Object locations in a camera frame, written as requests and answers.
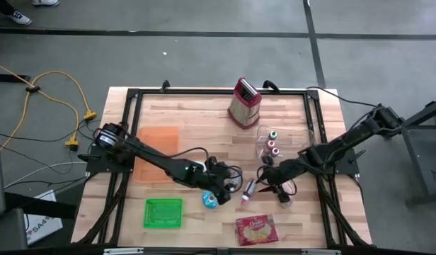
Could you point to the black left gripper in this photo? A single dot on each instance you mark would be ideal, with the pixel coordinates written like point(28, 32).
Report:
point(214, 175)

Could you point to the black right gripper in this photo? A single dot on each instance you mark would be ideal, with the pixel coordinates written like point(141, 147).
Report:
point(281, 175)

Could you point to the purple food colouring bottle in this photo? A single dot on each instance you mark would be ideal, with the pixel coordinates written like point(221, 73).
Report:
point(233, 184)

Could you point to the pink seashell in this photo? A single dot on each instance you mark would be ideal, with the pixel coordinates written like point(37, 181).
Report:
point(290, 186)

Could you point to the pink food colouring bottle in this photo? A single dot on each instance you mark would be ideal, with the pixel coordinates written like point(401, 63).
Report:
point(249, 191)

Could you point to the green food colouring bottle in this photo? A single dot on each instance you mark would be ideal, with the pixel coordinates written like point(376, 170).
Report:
point(273, 135)

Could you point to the red popcorn packet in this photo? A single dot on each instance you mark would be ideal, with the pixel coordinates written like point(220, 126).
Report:
point(257, 230)

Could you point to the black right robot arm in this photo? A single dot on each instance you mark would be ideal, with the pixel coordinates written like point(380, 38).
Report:
point(345, 143)

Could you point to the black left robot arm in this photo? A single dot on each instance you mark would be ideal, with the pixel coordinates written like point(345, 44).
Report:
point(150, 156)

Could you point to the clear plastic bin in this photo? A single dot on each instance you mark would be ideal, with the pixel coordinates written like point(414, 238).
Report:
point(303, 138)

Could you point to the green plastic basket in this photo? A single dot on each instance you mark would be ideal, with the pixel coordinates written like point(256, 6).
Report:
point(163, 212)

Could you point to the red metal box grater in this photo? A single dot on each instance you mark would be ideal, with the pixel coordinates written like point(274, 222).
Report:
point(244, 106)

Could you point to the orange plastic bin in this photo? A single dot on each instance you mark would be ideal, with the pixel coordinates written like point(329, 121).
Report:
point(158, 138)

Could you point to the black metal stand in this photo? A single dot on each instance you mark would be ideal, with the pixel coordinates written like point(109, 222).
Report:
point(416, 148)

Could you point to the black slanted beam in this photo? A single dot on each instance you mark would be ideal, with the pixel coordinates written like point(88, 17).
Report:
point(44, 207)

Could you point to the white printed box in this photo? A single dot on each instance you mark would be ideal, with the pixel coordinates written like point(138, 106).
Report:
point(44, 230)

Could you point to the dark grey equipment case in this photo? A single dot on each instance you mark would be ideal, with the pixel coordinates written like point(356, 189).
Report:
point(2, 212)

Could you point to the black floor bar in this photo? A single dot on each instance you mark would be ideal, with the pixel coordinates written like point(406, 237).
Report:
point(9, 78)

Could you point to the person's shoe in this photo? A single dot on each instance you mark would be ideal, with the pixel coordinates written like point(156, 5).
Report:
point(20, 17)
point(44, 2)

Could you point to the person's leg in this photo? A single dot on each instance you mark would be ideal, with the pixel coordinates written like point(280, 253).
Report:
point(0, 5)

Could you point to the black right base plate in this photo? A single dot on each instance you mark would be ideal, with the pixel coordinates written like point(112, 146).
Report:
point(347, 167)

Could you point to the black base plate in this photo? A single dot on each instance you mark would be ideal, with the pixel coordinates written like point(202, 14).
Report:
point(347, 167)
point(97, 164)

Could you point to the silver edge bracket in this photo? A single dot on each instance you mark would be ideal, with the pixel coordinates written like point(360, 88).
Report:
point(320, 252)
point(122, 251)

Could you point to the black frame clamp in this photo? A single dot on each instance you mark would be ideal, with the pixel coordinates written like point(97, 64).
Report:
point(165, 85)
point(271, 85)

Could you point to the black aluminium table frame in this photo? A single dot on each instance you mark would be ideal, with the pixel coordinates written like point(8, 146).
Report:
point(189, 91)

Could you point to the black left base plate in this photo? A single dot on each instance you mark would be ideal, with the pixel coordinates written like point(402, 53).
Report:
point(97, 164)

